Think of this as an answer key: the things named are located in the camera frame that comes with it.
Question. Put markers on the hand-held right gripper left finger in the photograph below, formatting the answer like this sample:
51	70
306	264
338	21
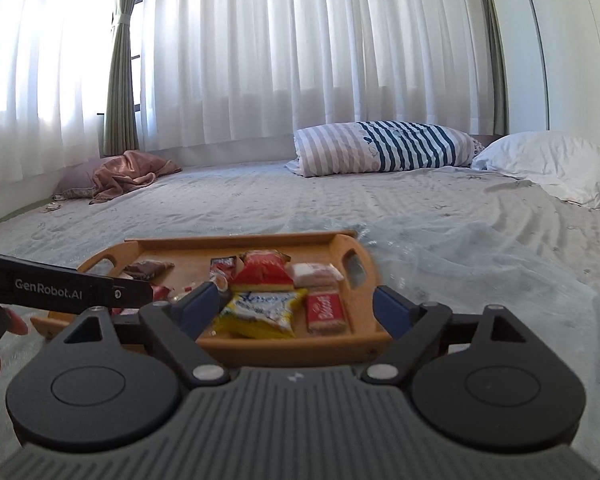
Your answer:
200	307

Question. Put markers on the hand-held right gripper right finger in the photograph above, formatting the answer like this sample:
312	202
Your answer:
392	310

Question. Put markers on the pink white-label snack packet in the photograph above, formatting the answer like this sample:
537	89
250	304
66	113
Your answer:
161	292

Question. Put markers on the dark red long biscuit packet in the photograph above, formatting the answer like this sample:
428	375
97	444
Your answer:
222	267

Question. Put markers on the yellow snack packet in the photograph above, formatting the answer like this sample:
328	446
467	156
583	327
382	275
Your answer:
260	310

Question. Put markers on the brown cake packet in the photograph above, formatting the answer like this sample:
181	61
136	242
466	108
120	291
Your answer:
147	269

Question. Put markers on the small red biscuit packet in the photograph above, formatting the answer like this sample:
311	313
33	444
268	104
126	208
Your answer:
325	312

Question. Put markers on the red and gold snack packet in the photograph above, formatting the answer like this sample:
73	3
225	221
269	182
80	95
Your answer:
260	272

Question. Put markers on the red wafer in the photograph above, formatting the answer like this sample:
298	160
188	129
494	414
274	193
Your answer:
312	274

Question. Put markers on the small shiny trinket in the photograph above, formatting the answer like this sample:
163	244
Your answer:
54	206

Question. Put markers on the pale blue snowflake bedspread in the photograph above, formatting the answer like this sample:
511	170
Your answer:
455	240

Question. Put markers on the purple pillow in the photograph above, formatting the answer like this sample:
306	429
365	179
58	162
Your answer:
77	180

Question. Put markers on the pink crumpled cloth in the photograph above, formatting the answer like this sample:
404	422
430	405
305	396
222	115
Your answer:
125	172

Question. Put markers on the blue and grey striped pillow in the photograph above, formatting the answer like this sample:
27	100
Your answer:
380	147

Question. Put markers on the grey-green curtain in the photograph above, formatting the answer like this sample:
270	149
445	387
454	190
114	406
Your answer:
497	85
120	85

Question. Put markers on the white pillow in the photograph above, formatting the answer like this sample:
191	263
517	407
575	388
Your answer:
545	160

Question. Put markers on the white sheer curtain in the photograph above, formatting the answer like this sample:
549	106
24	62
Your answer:
40	60
305	50

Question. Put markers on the white wardrobe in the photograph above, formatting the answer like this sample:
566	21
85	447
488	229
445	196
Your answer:
580	60

